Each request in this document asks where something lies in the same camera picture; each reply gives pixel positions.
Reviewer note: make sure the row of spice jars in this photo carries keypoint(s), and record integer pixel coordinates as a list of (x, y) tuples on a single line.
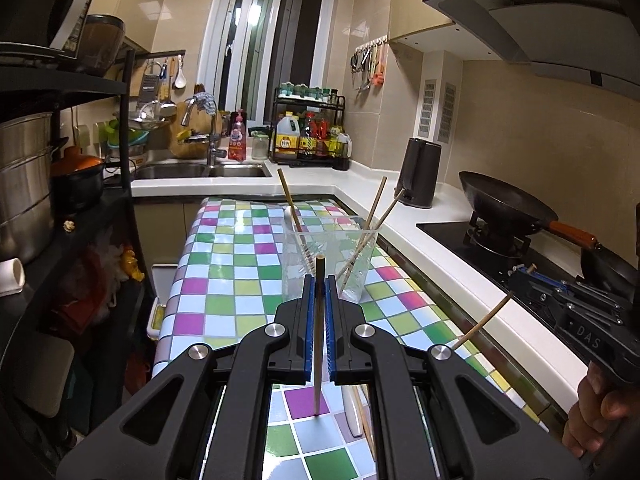
[(310, 91)]

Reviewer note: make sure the bamboo chopstick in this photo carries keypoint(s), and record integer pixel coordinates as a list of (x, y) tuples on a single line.
[(375, 205), (480, 324), (390, 207), (364, 425), (318, 402), (287, 200)]

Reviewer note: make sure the dark pan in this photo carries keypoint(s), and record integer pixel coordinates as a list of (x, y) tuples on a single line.
[(610, 265)]

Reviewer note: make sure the hanging white spoon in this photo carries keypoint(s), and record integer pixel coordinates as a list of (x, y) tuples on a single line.
[(180, 77)]

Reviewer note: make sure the dark small bottle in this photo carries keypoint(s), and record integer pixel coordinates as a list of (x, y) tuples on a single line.
[(225, 125)]

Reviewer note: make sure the dish rack with bowls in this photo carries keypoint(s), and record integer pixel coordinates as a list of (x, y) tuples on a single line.
[(135, 135)]

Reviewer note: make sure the patterned cloth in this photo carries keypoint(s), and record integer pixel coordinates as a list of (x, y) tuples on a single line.
[(205, 104)]

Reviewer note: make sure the black microwave oven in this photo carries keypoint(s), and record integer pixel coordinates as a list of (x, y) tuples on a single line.
[(35, 0)]

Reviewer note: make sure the black burner grate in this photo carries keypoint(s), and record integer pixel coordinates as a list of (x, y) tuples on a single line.
[(495, 242)]

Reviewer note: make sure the checkered table cover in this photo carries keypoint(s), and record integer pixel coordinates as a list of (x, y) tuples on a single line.
[(225, 270)]

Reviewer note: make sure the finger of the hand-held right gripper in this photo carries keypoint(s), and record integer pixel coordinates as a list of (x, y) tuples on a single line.
[(537, 277), (542, 302)]

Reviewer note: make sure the white roll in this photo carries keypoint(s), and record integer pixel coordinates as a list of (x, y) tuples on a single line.
[(11, 277)]

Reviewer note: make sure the narrow wall vent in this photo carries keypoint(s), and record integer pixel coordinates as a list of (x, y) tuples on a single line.
[(428, 107)]

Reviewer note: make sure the wide wall vent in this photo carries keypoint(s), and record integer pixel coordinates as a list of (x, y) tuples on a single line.
[(447, 112)]

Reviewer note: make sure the metal sink faucet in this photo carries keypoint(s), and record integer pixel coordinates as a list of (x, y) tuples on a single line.
[(212, 132)]

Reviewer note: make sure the small cream object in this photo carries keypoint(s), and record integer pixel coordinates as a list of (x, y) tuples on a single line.
[(68, 223)]

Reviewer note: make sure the black electric kettle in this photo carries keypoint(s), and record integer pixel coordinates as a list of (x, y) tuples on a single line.
[(419, 175)]

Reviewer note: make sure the black spice rack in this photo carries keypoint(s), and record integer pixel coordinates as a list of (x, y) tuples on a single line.
[(345, 125)]

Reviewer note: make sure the steel sink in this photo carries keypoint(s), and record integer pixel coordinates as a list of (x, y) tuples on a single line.
[(200, 171)]

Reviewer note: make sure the person's right hand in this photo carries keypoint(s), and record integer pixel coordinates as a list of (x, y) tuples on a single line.
[(595, 410)]

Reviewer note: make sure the glass jar green lid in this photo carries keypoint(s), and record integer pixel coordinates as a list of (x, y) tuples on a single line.
[(259, 146)]

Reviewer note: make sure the yellow cooking oil bottle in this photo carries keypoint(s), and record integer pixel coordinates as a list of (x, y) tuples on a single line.
[(286, 137)]

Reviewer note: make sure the metal kitchen scissors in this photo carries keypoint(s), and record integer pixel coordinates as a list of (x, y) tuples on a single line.
[(362, 67)]

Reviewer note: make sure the yellow green bottle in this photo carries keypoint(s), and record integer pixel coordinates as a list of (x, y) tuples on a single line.
[(341, 142)]

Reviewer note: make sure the black shelf unit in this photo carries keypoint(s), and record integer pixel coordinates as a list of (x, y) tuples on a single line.
[(100, 85)]

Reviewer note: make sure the white bin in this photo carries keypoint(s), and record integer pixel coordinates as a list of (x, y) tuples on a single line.
[(160, 300)]

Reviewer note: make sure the black pot orange lid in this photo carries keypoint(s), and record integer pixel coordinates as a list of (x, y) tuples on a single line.
[(77, 180)]

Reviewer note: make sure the clear plastic utensil holder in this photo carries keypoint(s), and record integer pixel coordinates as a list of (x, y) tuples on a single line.
[(300, 270)]

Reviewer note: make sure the steel stockpot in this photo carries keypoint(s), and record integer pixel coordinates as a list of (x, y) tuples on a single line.
[(22, 185)]

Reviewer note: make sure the window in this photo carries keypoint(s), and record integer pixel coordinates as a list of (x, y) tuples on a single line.
[(270, 35)]

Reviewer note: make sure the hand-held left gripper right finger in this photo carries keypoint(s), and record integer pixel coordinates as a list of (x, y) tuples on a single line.
[(331, 330)]

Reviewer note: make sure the yellow plastic bag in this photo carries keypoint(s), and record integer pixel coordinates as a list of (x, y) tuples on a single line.
[(132, 262)]

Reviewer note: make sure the red sauce bottle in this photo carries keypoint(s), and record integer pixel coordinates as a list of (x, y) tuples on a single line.
[(309, 135), (325, 137)]

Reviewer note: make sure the white kitchen countertop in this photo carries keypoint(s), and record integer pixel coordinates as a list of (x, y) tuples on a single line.
[(450, 240)]

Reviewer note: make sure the range hood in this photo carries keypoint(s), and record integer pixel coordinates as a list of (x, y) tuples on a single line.
[(540, 15)]

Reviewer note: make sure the pink dish soap bottle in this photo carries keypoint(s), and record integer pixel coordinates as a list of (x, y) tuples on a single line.
[(238, 137)]

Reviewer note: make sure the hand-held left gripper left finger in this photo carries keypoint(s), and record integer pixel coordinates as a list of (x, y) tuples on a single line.
[(310, 330)]

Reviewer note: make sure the white wall socket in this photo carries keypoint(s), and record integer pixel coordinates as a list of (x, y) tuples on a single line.
[(92, 134)]

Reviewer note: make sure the hanging yellow brush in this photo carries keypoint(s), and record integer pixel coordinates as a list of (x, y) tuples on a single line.
[(164, 85)]

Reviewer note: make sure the red plastic bag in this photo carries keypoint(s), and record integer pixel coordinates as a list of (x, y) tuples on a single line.
[(85, 290)]

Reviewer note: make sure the metal grater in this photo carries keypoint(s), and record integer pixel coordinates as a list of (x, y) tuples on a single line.
[(148, 87)]

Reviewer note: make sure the tan rounded object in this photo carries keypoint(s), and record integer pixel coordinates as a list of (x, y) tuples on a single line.
[(197, 135)]

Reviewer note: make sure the black glass gas hob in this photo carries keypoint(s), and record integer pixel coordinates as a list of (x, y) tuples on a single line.
[(490, 260)]

